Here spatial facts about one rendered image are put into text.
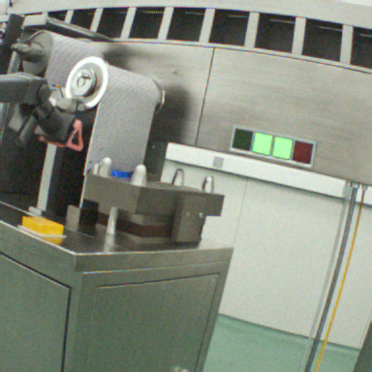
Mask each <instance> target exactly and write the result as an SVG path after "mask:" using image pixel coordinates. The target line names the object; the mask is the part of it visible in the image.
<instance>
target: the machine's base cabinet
mask: <svg viewBox="0 0 372 372"><path fill-rule="evenodd" d="M230 264H231V261H222V262H214V263H195V264H185V265H176V266H166V267H156V268H147V269H143V268H137V269H127V270H109V271H91V272H71V271H69V270H67V269H66V268H63V267H62V266H59V265H56V264H54V263H50V262H48V261H46V260H44V259H41V258H39V257H38V256H37V255H34V254H32V253H30V252H28V251H25V250H23V249H21V248H19V247H16V246H15V245H13V244H11V243H9V242H7V241H5V240H2V239H1V238H0V372H181V370H183V369H184V370H189V372H202V370H203V366H204V362H205V359H206V356H207V353H208V350H209V347H210V343H211V340H212V336H213V331H214V327H215V324H216V321H217V316H218V312H219V307H220V303H221V298H222V297H223V295H224V290H225V286H226V282H227V277H228V273H229V268H230Z"/></svg>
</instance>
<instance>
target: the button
mask: <svg viewBox="0 0 372 372"><path fill-rule="evenodd" d="M22 226H23V227H25V228H27V229H30V230H32V231H35V232H37V233H39V234H60V235H63V234H62V232H63V225H60V224H58V223H55V222H52V221H49V220H47V219H45V218H39V217H23V220H22Z"/></svg>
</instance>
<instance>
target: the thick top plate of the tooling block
mask: <svg viewBox="0 0 372 372"><path fill-rule="evenodd" d="M131 182H132V178H125V177H117V176H112V177H111V178H108V177H102V176H99V175H96V174H93V173H88V174H87V176H86V181H85V187H84V192H83V198H84V199H87V200H90V201H93V202H98V203H102V204H106V205H109V206H113V207H116V208H120V209H122V210H124V211H127V212H131V213H135V214H156V215H175V213H176V209H177V205H178V199H179V195H188V196H199V197H205V198H206V204H205V209H204V214H203V216H214V217H221V213H222V208H223V203H224V197H225V195H223V194H219V193H209V192H205V191H202V189H197V188H193V187H189V186H185V185H184V186H180V185H175V184H170V183H167V182H158V181H157V182H151V181H146V184H145V185H146V186H140V185H136V184H132V183H131Z"/></svg>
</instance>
